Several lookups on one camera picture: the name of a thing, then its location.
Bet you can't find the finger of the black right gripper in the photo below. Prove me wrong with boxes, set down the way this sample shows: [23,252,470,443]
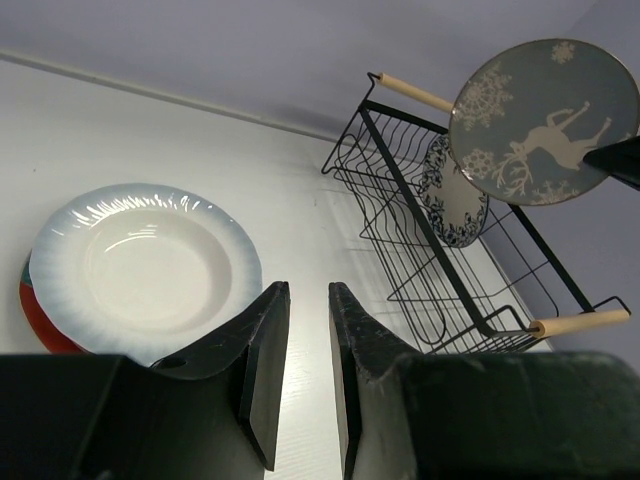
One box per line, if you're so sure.
[583,136,640,190]

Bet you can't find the blue floral rimmed plate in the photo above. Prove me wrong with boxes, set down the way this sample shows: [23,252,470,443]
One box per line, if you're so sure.
[419,135,489,248]

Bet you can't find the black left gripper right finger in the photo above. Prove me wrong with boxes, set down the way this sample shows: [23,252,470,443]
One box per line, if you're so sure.
[328,282,639,479]

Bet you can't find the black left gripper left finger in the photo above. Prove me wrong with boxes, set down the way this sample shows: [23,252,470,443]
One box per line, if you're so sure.
[1,282,290,479]

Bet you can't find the black wire dish rack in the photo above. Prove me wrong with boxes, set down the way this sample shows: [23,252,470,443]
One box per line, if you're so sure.
[322,96,631,354]

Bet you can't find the grey reindeer plate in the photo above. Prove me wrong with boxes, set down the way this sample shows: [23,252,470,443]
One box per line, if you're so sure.
[448,38,639,206]

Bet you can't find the red and teal floral plate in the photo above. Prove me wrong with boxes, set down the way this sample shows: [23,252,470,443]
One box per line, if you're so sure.
[19,255,87,354]

